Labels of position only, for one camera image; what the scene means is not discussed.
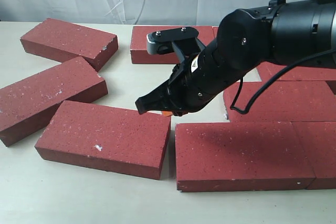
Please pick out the red brick with white chip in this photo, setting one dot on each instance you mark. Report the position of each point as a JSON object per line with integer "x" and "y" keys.
{"x": 106, "y": 138}

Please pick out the red brick right third row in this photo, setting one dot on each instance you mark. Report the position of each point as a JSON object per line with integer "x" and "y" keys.
{"x": 287, "y": 101}

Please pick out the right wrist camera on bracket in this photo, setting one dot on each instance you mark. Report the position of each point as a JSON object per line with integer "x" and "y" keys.
{"x": 183, "y": 41}

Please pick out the red brick right second row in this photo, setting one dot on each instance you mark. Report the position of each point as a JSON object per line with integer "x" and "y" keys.
{"x": 267, "y": 70}

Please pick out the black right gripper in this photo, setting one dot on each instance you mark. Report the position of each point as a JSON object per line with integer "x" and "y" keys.
{"x": 195, "y": 82}

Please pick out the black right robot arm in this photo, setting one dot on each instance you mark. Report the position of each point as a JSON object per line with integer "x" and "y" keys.
{"x": 287, "y": 34}

